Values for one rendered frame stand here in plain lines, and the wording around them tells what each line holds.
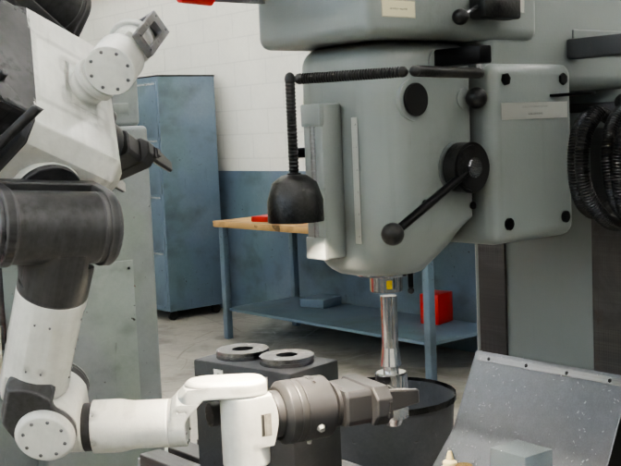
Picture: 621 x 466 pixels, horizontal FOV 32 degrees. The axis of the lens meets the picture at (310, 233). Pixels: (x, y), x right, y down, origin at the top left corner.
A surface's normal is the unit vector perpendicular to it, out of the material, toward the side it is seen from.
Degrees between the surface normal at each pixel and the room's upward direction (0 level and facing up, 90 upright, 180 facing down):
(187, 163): 90
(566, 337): 90
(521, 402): 64
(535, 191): 90
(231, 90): 90
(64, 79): 57
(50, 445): 111
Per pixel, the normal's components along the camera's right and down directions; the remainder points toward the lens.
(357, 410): 0.45, 0.07
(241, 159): -0.77, 0.09
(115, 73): -0.15, 0.51
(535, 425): -0.71, -0.37
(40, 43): 0.72, -0.53
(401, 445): 0.14, 0.15
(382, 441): -0.09, 0.16
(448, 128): 0.64, 0.04
